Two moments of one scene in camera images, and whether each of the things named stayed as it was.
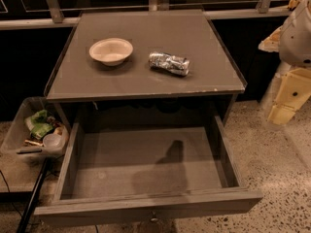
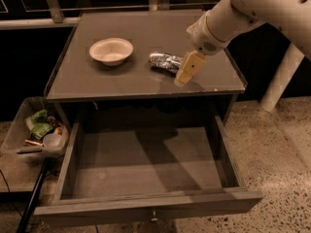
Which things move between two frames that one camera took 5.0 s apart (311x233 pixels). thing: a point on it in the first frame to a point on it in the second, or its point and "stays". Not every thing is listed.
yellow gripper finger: (294, 89) to (204, 42)
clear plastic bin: (39, 132) stays
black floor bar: (34, 198) stays
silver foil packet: (168, 62) stays
